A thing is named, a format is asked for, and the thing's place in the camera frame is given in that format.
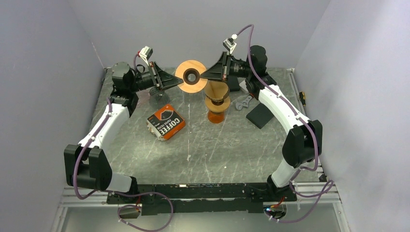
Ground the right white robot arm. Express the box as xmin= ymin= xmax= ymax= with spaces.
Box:
xmin=202 ymin=45 xmax=322 ymax=201

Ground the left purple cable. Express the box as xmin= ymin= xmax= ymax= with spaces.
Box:
xmin=73 ymin=54 xmax=175 ymax=232

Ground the black block far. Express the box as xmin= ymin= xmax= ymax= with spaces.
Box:
xmin=227 ymin=78 xmax=241 ymax=92

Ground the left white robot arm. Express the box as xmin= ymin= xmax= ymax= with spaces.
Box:
xmin=64 ymin=62 xmax=183 ymax=203

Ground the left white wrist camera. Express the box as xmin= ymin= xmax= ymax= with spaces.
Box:
xmin=137 ymin=46 xmax=153 ymax=65

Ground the purple cable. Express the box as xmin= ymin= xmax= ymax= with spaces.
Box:
xmin=235 ymin=24 xmax=336 ymax=224
xmin=73 ymin=54 xmax=175 ymax=232

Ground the black block near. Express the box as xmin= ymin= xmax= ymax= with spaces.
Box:
xmin=246 ymin=103 xmax=274 ymax=129

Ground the red handled adjustable wrench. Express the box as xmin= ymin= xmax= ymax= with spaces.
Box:
xmin=235 ymin=95 xmax=253 ymax=111

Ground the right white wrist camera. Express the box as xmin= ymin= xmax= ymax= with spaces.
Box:
xmin=223 ymin=34 xmax=238 ymax=55

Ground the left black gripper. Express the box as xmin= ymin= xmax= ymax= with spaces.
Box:
xmin=129 ymin=61 xmax=183 ymax=93

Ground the brown paper coffee filter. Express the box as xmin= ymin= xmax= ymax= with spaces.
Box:
xmin=204 ymin=81 xmax=230 ymax=102

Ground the orange glass carafe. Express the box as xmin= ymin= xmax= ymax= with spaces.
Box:
xmin=207 ymin=111 xmax=225 ymax=124

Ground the wooden ring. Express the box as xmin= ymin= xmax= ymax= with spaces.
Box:
xmin=205 ymin=96 xmax=231 ymax=114
xmin=175 ymin=59 xmax=208 ymax=94

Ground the black base frame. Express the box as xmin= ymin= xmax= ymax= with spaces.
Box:
xmin=106 ymin=182 xmax=297 ymax=216

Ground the grey glass dripper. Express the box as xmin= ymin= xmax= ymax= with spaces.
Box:
xmin=149 ymin=87 xmax=170 ymax=109

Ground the yellow black screwdriver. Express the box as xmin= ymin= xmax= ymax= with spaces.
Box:
xmin=299 ymin=91 xmax=306 ymax=107

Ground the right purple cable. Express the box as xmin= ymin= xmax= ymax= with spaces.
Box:
xmin=235 ymin=24 xmax=336 ymax=224

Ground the black block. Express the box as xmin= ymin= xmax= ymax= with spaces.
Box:
xmin=246 ymin=103 xmax=274 ymax=129
xmin=227 ymin=78 xmax=241 ymax=92

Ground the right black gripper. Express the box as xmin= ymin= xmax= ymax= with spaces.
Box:
xmin=200 ymin=52 xmax=252 ymax=83

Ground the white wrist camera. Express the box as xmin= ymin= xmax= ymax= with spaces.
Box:
xmin=137 ymin=46 xmax=153 ymax=65
xmin=223 ymin=34 xmax=238 ymax=55

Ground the orange coffee filter box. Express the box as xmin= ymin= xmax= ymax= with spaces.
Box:
xmin=146 ymin=104 xmax=186 ymax=141

